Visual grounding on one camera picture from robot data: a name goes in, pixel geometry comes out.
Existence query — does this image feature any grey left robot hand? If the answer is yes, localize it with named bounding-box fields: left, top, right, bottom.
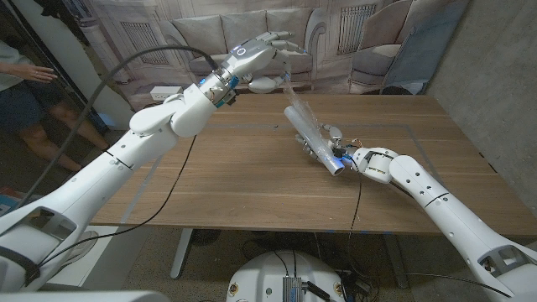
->
left=199, top=30, right=306, bottom=108

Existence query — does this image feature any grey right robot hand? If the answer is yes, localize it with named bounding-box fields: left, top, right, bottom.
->
left=295, top=123, right=357, bottom=164

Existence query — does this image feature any cling film roll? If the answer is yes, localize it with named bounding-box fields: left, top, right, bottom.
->
left=283, top=73, right=346, bottom=176

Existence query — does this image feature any white power strip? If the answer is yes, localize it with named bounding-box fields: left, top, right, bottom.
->
left=149, top=86, right=185, bottom=102

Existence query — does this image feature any printed sofa backdrop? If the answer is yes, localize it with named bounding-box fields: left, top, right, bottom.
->
left=62, top=0, right=471, bottom=112

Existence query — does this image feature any grey table leg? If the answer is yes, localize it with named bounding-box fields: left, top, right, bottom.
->
left=169, top=228, right=194, bottom=280
left=383, top=233, right=409, bottom=289

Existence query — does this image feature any black power adapter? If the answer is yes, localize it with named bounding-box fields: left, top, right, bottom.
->
left=347, top=271, right=373, bottom=294

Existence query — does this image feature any white robot torso base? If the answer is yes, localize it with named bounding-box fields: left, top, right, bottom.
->
left=225, top=250, right=348, bottom=302

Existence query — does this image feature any silver box on torso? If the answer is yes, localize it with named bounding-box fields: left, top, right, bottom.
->
left=281, top=276, right=304, bottom=302

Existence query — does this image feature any black round floor object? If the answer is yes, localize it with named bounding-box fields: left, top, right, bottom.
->
left=190, top=228, right=222, bottom=247

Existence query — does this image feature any person in black top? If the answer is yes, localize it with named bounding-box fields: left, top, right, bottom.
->
left=33, top=0, right=73, bottom=20

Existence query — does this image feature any white floor board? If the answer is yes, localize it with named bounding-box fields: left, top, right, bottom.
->
left=45, top=226, right=153, bottom=291

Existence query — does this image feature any person in grey shirt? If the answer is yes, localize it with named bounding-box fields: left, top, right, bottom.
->
left=0, top=41, right=111, bottom=174

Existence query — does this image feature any white robot chest edge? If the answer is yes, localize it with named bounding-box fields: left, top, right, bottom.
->
left=0, top=290, right=171, bottom=302

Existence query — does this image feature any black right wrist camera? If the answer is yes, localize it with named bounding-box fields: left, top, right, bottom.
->
left=333, top=146, right=356, bottom=163

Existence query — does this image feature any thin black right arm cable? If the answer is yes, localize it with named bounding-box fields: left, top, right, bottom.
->
left=347, top=166, right=514, bottom=299

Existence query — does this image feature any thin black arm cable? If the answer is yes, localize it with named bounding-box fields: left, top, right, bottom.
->
left=39, top=134, right=199, bottom=268
left=347, top=166, right=514, bottom=299

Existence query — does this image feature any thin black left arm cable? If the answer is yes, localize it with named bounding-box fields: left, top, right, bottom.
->
left=39, top=134, right=199, bottom=268

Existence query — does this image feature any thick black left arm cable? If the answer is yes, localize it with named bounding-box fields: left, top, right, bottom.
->
left=18, top=44, right=220, bottom=207

